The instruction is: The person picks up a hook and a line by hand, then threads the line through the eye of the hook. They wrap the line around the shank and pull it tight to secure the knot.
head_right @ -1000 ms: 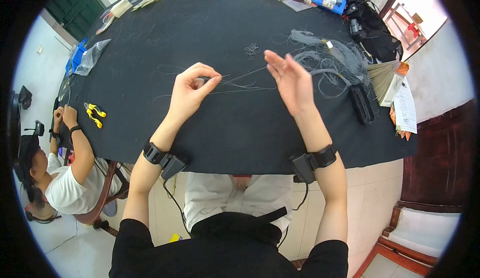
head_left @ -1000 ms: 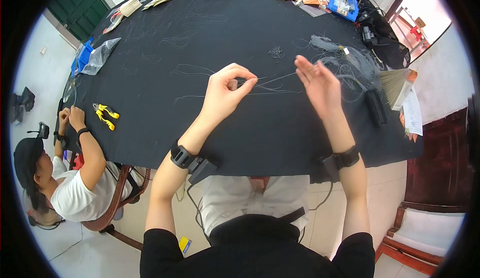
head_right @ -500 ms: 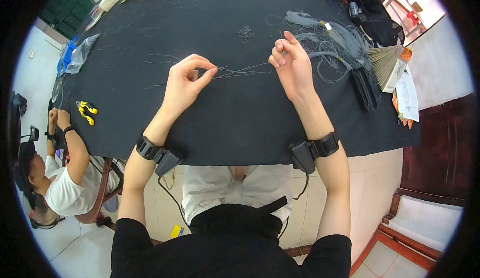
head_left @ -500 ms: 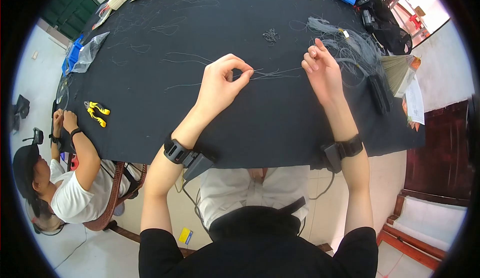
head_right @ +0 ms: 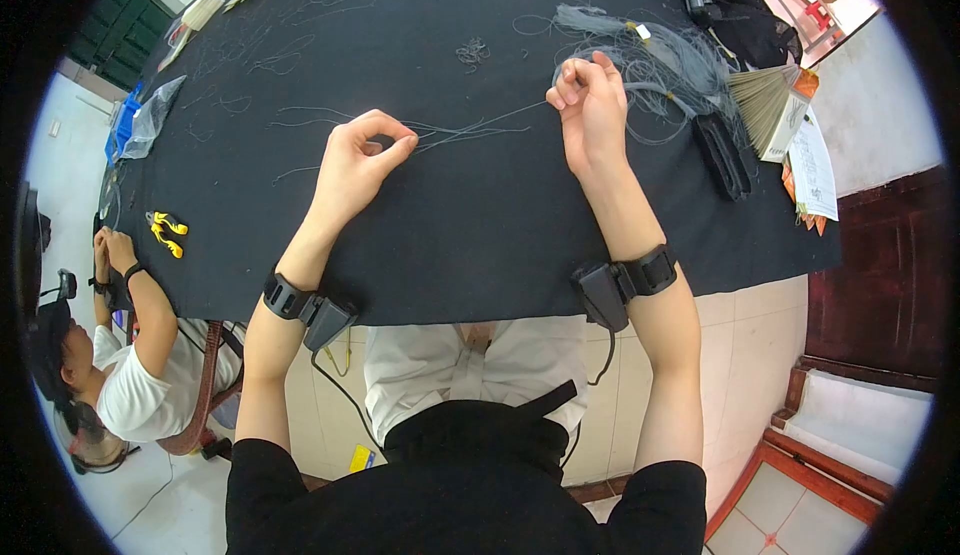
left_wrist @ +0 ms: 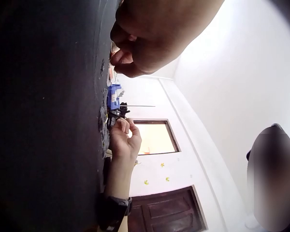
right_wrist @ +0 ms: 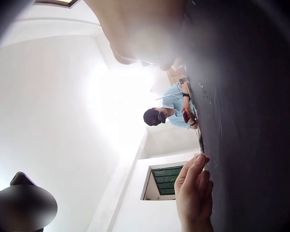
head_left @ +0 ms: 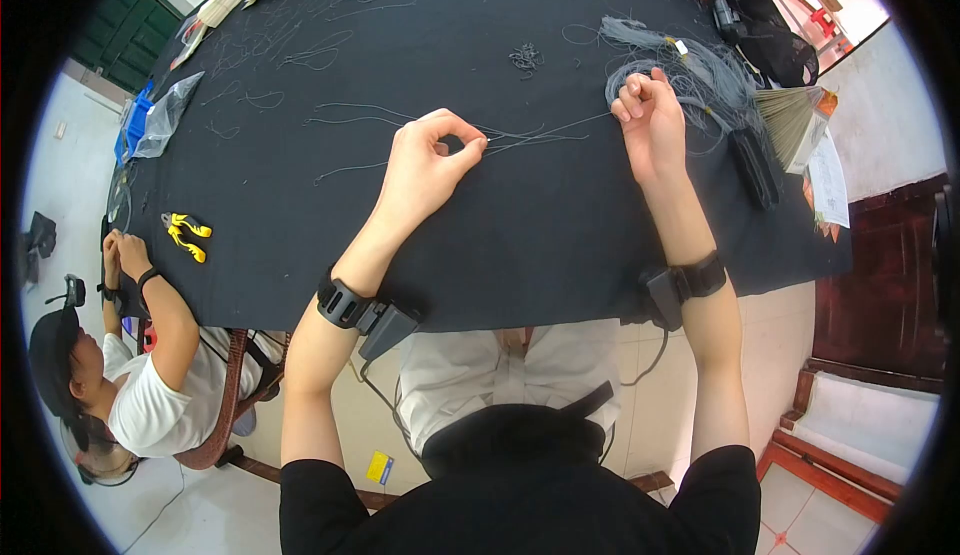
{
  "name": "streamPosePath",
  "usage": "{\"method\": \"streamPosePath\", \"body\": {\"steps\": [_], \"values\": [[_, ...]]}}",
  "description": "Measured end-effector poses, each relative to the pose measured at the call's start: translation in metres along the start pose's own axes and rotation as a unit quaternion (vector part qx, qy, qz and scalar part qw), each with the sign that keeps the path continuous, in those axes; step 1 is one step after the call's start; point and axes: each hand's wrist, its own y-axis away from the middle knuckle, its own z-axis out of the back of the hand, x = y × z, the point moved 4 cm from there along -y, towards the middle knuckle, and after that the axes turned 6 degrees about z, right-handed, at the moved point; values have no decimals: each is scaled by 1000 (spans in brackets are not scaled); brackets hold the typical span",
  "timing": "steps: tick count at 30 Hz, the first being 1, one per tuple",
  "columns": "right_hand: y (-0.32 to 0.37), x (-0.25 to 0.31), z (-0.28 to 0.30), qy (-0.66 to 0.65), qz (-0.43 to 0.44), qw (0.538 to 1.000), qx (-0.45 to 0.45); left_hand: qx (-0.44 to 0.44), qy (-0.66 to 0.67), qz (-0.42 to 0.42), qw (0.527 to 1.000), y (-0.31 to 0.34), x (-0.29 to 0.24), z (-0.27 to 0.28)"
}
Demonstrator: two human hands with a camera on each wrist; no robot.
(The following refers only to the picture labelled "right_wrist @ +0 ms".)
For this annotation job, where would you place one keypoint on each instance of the person's right hand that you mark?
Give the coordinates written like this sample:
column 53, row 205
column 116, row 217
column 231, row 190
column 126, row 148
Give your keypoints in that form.
column 130, row 26

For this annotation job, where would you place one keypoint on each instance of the person's left hand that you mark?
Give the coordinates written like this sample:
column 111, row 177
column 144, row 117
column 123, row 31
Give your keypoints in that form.
column 193, row 200

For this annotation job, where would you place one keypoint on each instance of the person's left thumb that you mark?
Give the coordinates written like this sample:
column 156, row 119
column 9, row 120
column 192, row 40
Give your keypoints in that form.
column 195, row 163

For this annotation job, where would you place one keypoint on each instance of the person's left fingers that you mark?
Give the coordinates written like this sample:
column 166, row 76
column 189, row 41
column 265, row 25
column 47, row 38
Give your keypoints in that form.
column 208, row 183

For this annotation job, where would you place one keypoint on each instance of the person's right fingers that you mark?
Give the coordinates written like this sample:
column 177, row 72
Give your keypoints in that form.
column 125, row 56

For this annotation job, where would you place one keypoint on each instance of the dark grey cloth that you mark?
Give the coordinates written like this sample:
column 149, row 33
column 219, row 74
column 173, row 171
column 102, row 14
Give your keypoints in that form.
column 251, row 120

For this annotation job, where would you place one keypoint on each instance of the window with green shutters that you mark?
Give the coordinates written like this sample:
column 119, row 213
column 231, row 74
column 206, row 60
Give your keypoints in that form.
column 163, row 182

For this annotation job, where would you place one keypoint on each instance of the dark purple phone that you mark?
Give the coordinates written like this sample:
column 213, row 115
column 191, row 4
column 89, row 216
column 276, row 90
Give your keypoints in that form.
column 185, row 117

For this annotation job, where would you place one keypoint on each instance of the beige cardboard box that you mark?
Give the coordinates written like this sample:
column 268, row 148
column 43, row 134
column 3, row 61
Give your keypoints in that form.
column 176, row 73

